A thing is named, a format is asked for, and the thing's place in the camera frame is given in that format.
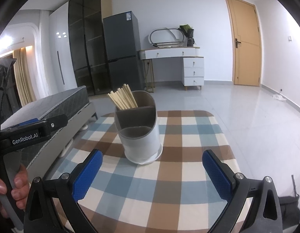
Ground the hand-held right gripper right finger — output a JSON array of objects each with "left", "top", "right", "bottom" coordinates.
[{"left": 202, "top": 150, "right": 284, "bottom": 233}]

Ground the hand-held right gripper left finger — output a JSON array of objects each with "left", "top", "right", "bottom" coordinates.
[{"left": 23, "top": 149, "right": 103, "bottom": 233}]

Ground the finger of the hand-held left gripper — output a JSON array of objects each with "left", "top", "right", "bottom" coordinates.
[{"left": 17, "top": 118, "right": 40, "bottom": 127}]

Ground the white utensil holder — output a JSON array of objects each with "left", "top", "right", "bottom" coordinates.
[{"left": 115, "top": 90, "right": 163, "bottom": 166}]

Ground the bundle of wooden chopsticks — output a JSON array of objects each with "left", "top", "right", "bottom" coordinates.
[{"left": 108, "top": 84, "right": 139, "bottom": 110}]

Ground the person's left hand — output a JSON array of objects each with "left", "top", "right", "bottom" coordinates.
[{"left": 0, "top": 164, "right": 30, "bottom": 220}]

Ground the grey quilted mattress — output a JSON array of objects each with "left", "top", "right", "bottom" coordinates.
[{"left": 1, "top": 85, "right": 90, "bottom": 168}]

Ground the checked tablecloth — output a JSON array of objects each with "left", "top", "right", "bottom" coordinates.
[{"left": 44, "top": 110, "right": 240, "bottom": 233}]

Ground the beige curtain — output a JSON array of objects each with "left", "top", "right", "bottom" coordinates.
[{"left": 13, "top": 48, "right": 37, "bottom": 107}]

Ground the white wardrobe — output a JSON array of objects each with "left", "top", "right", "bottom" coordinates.
[{"left": 48, "top": 1, "right": 79, "bottom": 95}]

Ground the dark floor object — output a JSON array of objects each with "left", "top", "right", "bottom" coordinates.
[{"left": 277, "top": 174, "right": 300, "bottom": 225}]

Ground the dark glass cabinet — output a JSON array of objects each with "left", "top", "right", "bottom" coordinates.
[{"left": 68, "top": 0, "right": 111, "bottom": 96}]

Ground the white vanity desk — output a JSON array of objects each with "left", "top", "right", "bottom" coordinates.
[{"left": 138, "top": 47, "right": 205, "bottom": 91}]

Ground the grey refrigerator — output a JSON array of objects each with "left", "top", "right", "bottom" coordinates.
[{"left": 103, "top": 11, "right": 144, "bottom": 93}]

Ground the tan wooden door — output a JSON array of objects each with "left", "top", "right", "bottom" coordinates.
[{"left": 225, "top": 0, "right": 262, "bottom": 87}]

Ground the oval vanity mirror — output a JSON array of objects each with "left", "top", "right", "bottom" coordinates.
[{"left": 149, "top": 27, "right": 185, "bottom": 48}]

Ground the grey bed frame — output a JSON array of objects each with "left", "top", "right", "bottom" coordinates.
[{"left": 26, "top": 102, "right": 98, "bottom": 182}]

